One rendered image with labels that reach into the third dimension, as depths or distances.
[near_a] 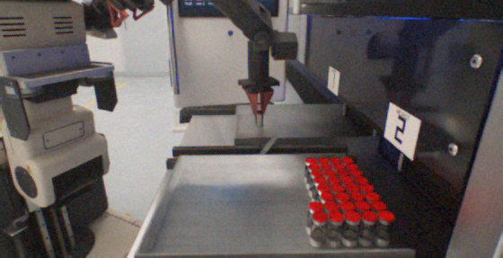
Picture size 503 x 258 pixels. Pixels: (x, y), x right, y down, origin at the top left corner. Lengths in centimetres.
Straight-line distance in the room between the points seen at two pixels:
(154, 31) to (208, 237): 565
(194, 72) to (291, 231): 89
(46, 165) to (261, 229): 69
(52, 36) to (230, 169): 63
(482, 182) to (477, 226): 5
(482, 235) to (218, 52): 104
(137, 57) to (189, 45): 496
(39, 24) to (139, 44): 517
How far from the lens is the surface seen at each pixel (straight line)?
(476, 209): 39
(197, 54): 122
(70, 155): 102
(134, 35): 612
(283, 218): 49
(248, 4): 66
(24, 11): 95
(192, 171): 61
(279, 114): 93
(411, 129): 47
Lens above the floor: 119
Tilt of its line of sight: 20 degrees down
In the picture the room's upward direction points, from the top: straight up
